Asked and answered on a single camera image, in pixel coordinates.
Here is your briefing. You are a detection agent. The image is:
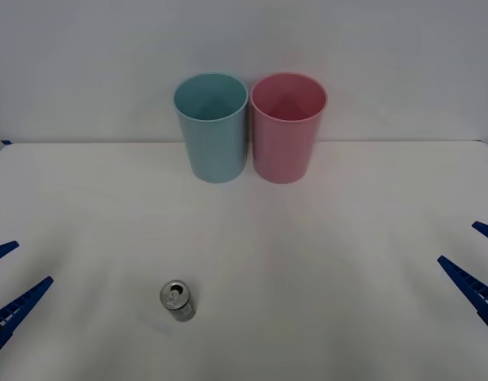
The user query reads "black drink can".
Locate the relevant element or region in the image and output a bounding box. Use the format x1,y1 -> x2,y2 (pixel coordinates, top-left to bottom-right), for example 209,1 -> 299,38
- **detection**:
159,279 -> 197,324

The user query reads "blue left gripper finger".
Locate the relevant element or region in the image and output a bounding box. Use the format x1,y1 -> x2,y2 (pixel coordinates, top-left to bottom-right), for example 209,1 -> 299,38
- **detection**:
0,275 -> 55,356
0,240 -> 21,267

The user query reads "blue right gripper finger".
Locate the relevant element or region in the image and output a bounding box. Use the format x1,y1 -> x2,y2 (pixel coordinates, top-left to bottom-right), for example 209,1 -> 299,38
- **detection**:
471,221 -> 488,243
436,255 -> 488,333

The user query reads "pale blue plastic bin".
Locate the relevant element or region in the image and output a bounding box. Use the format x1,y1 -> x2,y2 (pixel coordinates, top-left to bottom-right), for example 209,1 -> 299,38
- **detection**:
173,71 -> 249,185

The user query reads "pink plastic bin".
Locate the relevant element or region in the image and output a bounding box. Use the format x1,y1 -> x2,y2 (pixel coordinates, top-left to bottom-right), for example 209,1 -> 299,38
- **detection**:
249,71 -> 329,185

